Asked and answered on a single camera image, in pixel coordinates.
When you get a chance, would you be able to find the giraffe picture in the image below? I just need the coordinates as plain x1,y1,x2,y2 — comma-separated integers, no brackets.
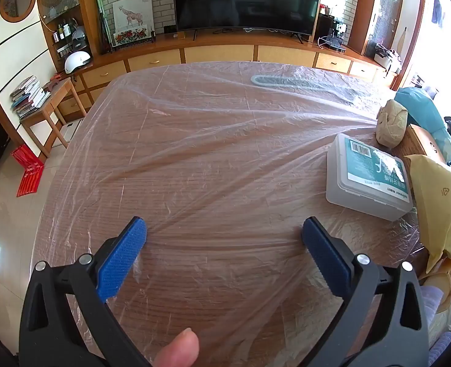
113,0,153,31

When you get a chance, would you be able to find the brown cardboard box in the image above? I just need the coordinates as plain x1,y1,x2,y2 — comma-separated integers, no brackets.
401,124,451,169

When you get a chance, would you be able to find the white helmet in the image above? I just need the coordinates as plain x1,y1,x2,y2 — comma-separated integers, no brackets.
64,50,93,74

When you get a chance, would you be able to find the wooden television cabinet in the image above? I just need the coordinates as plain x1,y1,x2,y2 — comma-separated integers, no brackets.
65,34,398,123

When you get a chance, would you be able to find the person's left hand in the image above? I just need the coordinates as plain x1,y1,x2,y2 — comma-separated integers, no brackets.
160,331,200,367

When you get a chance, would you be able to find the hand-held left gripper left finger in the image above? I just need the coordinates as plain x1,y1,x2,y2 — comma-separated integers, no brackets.
18,216,161,367

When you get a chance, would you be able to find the red flower picture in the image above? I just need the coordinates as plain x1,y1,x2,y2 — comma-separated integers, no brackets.
113,26,150,46

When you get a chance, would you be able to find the white printer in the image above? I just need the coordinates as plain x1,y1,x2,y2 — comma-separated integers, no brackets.
374,44,402,73

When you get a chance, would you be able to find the black flat television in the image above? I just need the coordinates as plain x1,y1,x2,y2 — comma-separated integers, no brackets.
172,0,324,33

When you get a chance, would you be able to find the stack of books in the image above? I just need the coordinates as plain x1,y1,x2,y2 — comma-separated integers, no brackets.
10,76,51,118

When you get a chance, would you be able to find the wooden side table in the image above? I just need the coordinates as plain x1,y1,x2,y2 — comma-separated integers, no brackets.
19,78,87,159

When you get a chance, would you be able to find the black coffee machine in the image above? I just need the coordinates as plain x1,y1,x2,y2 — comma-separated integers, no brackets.
317,6,349,52

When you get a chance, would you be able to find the grey plastic box teal label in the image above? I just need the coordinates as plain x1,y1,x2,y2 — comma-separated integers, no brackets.
325,133,414,221

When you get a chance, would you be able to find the hanging blue garment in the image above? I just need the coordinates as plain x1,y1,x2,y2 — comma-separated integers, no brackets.
432,0,446,27

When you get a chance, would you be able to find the grey helmet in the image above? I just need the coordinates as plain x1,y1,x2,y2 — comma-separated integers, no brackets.
72,27,87,52

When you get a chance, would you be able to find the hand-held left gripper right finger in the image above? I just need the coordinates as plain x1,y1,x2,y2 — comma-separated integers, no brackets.
298,216,429,367

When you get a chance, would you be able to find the blue cushion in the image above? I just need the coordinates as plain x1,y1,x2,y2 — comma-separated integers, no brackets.
394,87,451,165

